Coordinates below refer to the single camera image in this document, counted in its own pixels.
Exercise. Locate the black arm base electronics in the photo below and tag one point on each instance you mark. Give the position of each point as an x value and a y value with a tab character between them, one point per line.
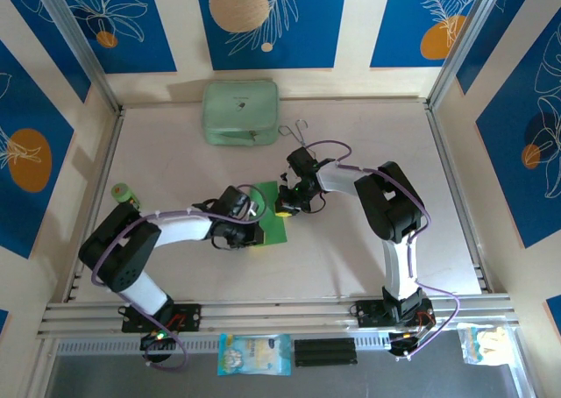
405	345
158	342

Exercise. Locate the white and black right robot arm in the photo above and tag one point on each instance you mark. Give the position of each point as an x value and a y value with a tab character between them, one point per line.
390	205

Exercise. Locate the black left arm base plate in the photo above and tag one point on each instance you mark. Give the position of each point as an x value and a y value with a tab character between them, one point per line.
193	317

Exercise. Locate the long aluminium base rail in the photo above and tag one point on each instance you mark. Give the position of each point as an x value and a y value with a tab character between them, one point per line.
271	314

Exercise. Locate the aluminium frame post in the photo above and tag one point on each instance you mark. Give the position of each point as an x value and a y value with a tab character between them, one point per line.
79	38
469	38

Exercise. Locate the aluminium table side rail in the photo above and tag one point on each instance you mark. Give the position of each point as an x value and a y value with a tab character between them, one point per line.
439	130
108	161

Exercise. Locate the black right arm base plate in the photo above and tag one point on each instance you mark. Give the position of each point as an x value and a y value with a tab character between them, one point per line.
366	314

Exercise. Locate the green square paper sheet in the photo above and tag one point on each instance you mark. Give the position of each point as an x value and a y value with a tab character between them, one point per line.
274	231

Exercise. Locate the clear bag of chips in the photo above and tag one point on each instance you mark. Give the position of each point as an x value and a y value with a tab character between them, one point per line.
482	347

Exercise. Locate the mint green zip pouch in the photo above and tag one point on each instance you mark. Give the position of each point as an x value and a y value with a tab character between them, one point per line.
239	108

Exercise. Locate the blue snack packet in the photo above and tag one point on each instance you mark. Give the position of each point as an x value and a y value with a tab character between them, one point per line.
254	354

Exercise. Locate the black ribbed block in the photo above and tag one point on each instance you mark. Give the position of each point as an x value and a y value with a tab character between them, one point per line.
324	353

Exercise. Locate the small green bottle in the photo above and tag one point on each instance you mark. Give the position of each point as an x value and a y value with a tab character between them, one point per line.
122	194

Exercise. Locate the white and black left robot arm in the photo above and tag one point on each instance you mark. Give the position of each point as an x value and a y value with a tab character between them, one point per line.
127	257

